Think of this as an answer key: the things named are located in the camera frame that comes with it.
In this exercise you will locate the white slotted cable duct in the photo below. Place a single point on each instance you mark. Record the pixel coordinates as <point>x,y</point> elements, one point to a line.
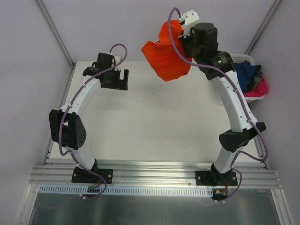
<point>123,190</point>

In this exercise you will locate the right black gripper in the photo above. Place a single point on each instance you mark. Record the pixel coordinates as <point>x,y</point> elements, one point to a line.
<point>187,48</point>

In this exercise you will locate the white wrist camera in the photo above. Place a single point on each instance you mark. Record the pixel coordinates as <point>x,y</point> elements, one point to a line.
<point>116,60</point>
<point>187,21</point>

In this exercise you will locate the aluminium mounting rail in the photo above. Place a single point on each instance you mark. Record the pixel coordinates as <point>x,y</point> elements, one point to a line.
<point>155,174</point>

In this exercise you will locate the orange t shirt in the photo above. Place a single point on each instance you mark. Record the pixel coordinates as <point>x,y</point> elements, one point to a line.
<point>162,57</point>

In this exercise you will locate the pink t shirt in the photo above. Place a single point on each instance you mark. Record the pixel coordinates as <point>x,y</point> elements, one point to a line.
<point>259,91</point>

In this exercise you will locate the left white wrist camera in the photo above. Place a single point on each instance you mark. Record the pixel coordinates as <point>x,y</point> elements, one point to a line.
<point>116,60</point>

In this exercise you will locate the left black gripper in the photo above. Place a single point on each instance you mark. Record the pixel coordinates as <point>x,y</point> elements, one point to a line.
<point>120,82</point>

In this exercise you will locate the blue t shirt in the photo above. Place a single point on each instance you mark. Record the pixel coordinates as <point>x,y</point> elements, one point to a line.
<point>245,72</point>

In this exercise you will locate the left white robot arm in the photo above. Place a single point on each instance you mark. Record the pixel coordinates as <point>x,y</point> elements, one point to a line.
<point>67,128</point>

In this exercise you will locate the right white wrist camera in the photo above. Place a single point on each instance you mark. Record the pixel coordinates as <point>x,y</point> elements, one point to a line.
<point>187,21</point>

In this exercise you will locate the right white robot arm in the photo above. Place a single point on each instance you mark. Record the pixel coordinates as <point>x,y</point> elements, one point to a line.
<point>243,127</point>

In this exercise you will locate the white plastic laundry basket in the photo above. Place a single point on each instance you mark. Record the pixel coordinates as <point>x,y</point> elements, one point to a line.
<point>238,58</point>

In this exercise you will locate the dark grey t shirt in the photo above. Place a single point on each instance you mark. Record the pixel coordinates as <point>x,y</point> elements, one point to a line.
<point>256,78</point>

